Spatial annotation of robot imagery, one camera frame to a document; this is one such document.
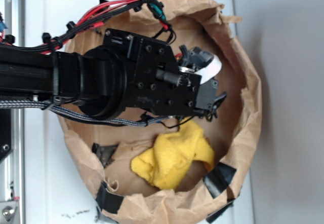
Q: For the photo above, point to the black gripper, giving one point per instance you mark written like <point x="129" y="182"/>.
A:
<point x="165" y="84"/>

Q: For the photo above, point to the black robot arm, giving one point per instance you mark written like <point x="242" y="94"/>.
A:
<point x="88" y="88"/>

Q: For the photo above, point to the black tape bottom right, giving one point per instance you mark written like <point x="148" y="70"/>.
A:
<point x="219" y="179"/>

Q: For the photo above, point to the yellow microfiber cloth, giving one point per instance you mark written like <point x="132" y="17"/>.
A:
<point x="166" y="163"/>

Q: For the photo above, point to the black tape inside bag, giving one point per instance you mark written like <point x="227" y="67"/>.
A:
<point x="104" y="153"/>

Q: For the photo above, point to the brown paper bag tray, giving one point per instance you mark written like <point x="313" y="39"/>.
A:
<point x="233" y="136"/>

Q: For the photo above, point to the black tape bottom left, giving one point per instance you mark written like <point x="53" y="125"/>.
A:
<point x="107" y="200"/>

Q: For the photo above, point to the white plastic bin lid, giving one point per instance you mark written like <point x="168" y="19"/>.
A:
<point x="54" y="191"/>

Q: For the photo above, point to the black mounting bracket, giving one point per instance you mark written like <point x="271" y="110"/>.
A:
<point x="5" y="133"/>

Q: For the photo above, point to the aluminium frame rail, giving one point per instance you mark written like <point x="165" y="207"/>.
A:
<point x="12" y="166"/>

